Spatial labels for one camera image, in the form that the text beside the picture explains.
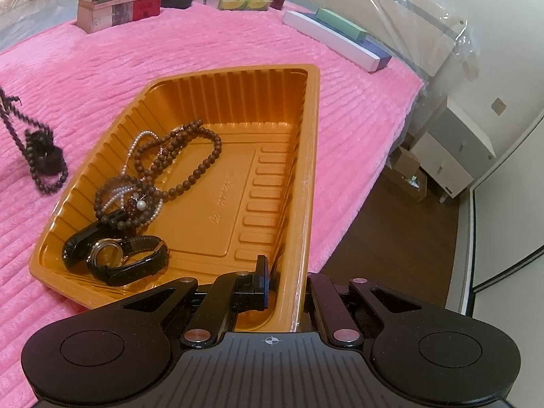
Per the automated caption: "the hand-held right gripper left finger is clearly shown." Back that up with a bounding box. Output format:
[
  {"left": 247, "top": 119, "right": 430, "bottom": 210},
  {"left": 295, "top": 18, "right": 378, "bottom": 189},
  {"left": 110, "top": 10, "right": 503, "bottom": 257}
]
[{"left": 115, "top": 254, "right": 273, "bottom": 348}]

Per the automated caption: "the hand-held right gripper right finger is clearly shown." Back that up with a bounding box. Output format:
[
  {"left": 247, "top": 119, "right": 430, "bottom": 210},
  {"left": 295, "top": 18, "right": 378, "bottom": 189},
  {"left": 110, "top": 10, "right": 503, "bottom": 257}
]
[{"left": 307, "top": 274, "right": 421, "bottom": 347}]

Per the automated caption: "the orange plastic tray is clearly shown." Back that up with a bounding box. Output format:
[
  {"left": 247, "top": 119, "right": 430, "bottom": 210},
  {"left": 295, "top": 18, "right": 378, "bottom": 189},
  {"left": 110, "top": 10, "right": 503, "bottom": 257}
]
[{"left": 28, "top": 64, "right": 321, "bottom": 334}]

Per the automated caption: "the black leather wristwatch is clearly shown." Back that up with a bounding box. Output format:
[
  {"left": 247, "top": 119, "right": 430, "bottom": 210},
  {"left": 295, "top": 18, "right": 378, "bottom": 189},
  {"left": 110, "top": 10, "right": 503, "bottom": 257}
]
[{"left": 62, "top": 217, "right": 171, "bottom": 287}]

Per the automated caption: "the brown bead necklace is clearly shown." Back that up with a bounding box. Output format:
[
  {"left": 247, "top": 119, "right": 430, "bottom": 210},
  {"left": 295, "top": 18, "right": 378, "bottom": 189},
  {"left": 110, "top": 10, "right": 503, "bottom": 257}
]
[{"left": 134, "top": 119, "right": 224, "bottom": 202}]

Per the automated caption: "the white pearl necklace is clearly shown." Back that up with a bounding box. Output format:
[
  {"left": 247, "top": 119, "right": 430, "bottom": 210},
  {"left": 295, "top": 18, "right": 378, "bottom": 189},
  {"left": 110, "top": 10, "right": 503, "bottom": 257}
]
[{"left": 104, "top": 130, "right": 164, "bottom": 222}]

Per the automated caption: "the dark small bead bracelet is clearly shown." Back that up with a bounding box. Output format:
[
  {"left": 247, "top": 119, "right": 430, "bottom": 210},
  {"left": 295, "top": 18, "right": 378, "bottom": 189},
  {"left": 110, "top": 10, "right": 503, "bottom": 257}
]
[{"left": 93, "top": 176, "right": 164, "bottom": 231}]

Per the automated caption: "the dark bead necklace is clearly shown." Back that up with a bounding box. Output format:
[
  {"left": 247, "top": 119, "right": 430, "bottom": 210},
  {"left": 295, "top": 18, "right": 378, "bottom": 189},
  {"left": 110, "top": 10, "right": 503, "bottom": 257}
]
[{"left": 0, "top": 86, "right": 69, "bottom": 197}]

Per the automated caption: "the cardboard box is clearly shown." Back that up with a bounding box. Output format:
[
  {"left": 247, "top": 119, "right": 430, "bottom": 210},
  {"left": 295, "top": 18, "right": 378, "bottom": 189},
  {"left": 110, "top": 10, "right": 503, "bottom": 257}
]
[{"left": 389, "top": 147, "right": 430, "bottom": 202}]

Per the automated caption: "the white grey nightstand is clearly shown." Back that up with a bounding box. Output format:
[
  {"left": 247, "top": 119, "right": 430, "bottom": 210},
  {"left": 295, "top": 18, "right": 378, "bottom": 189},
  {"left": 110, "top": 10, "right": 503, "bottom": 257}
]
[{"left": 410, "top": 96, "right": 498, "bottom": 202}]

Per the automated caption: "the white wardrobe door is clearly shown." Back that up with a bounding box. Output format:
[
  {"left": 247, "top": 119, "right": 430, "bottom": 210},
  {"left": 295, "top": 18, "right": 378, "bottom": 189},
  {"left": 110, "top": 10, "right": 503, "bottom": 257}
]
[{"left": 446, "top": 115, "right": 544, "bottom": 319}]

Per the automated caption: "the pink fluffy blanket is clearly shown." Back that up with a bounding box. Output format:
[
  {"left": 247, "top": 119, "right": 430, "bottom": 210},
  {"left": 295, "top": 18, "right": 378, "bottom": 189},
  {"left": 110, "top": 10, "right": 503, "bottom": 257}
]
[{"left": 0, "top": 0, "right": 426, "bottom": 408}]

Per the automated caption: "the long white box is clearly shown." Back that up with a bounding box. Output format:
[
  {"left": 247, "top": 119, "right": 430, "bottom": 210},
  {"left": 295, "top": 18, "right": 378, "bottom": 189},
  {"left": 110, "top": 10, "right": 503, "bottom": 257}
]
[{"left": 283, "top": 10, "right": 381, "bottom": 73}]

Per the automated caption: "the flat blue box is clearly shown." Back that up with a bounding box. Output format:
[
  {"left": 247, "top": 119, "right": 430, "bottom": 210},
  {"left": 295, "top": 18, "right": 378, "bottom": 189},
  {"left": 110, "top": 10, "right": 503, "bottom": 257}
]
[{"left": 361, "top": 36, "right": 392, "bottom": 69}]

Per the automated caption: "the flat green box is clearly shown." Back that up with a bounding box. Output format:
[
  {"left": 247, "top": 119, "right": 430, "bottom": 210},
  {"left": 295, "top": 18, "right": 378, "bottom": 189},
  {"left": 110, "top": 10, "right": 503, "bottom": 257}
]
[{"left": 315, "top": 7, "right": 368, "bottom": 42}]

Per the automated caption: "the plastic-wrapped headboard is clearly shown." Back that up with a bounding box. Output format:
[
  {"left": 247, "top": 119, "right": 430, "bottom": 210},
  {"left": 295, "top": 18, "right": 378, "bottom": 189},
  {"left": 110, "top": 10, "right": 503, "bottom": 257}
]
[{"left": 297, "top": 0, "right": 481, "bottom": 90}]

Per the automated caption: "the pink gift box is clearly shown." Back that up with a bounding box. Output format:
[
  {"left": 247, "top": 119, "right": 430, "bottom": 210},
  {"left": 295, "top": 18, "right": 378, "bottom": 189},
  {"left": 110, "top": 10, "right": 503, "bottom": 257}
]
[{"left": 73, "top": 0, "right": 168, "bottom": 34}]

